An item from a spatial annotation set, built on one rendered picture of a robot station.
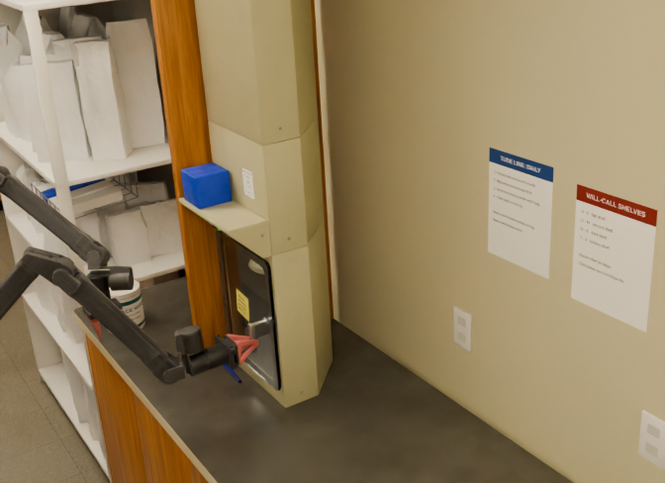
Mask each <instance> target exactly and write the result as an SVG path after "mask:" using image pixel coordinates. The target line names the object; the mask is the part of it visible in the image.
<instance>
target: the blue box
mask: <svg viewBox="0 0 665 483"><path fill-rule="evenodd" d="M181 177H182V185H183V192H184V199H185V200H186V201H187V202H189V203H190V204H192V205H193V206H195V207H196V208H198V209H204V208H208V207H212V206H215V205H219V204H223V203H227V202H231V201H232V193H231V183H230V175H229V171H228V170H226V169H224V168H223V167H221V166H219V165H217V164H216V163H214V162H211V163H206V164H202V165H198V166H193V167H189V168H185V169H181Z"/></svg>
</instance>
